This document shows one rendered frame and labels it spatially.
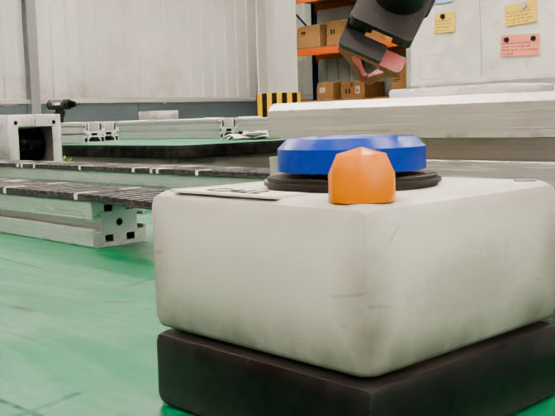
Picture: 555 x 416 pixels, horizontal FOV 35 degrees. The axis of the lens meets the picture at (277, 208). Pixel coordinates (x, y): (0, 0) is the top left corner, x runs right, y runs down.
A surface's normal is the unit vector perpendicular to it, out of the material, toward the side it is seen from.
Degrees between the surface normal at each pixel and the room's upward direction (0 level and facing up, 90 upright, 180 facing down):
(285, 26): 90
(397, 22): 61
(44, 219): 90
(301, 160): 90
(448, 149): 90
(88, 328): 0
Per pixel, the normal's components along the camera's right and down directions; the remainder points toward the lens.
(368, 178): 0.10, 0.10
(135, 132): -0.74, 0.09
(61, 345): -0.03, -0.99
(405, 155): 0.62, 0.06
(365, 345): -0.41, 0.11
